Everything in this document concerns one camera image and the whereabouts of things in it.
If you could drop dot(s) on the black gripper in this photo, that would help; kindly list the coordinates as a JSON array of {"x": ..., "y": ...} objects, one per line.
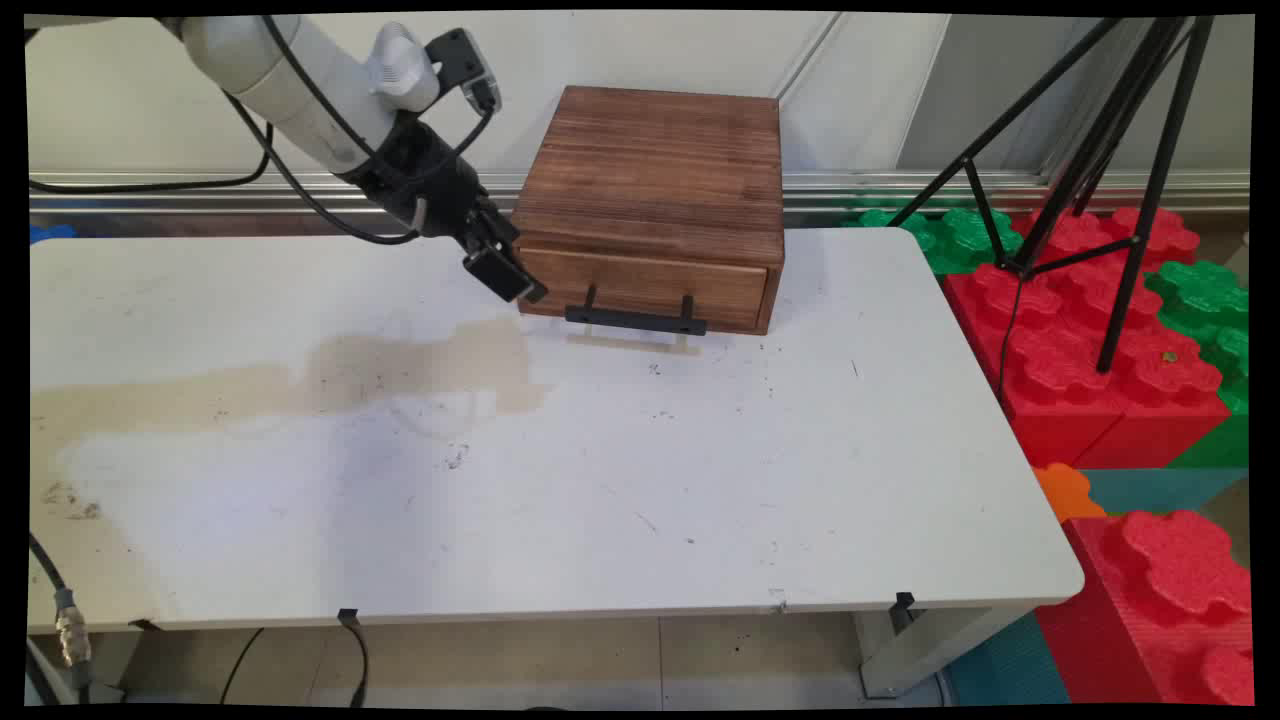
[{"x": 425, "y": 185}]

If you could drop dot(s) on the small blue foam piece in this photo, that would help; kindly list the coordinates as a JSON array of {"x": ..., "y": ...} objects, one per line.
[{"x": 50, "y": 233}]

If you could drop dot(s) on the brown wooden drawer cabinet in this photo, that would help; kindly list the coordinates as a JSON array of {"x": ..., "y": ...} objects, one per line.
[{"x": 655, "y": 170}]

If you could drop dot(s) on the large red foam block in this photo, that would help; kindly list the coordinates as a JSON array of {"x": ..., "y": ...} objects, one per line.
[{"x": 1070, "y": 340}]

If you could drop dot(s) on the white table leg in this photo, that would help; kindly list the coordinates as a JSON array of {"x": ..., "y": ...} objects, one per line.
[{"x": 920, "y": 650}]

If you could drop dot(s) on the orange foam piece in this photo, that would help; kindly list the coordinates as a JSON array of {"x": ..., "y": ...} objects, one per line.
[{"x": 1065, "y": 492}]

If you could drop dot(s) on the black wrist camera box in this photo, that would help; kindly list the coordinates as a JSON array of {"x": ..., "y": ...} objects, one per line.
[{"x": 462, "y": 62}]

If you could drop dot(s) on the aluminium wall rail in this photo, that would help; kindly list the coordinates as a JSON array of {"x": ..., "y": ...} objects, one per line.
[{"x": 850, "y": 190}]

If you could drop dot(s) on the black table edge clip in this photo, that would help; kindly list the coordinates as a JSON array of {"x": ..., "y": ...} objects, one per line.
[
  {"x": 904, "y": 602},
  {"x": 348, "y": 617}
]

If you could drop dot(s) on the green foam block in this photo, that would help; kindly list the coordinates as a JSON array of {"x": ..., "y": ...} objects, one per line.
[
  {"x": 1205, "y": 295},
  {"x": 965, "y": 238}
]

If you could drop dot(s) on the black tripod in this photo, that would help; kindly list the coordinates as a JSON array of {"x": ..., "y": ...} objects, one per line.
[{"x": 1090, "y": 150}]

